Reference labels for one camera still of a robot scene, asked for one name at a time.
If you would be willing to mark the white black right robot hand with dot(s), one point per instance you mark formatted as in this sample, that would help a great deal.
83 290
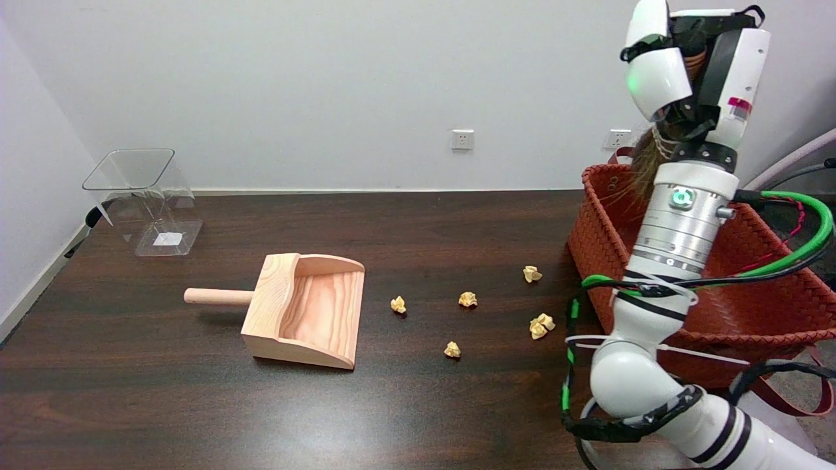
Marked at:
738 72

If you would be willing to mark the small straw broom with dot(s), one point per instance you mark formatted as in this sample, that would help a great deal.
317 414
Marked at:
646 170

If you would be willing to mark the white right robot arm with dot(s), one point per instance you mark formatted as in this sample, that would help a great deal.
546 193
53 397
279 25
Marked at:
679 235

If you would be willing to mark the red woven basket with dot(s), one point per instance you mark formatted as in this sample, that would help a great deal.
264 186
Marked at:
771 313

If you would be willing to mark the crumpled paper ball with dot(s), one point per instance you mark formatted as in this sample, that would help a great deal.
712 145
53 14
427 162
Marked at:
548 320
532 274
398 305
452 350
537 331
467 299

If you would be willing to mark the wooden dustpan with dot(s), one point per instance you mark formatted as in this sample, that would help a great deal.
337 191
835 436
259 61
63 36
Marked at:
307 310

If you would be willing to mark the clear plastic bin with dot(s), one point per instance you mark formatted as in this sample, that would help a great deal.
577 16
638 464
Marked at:
140 189

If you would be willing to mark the white wall socket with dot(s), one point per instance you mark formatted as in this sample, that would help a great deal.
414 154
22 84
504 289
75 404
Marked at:
462 139
617 138

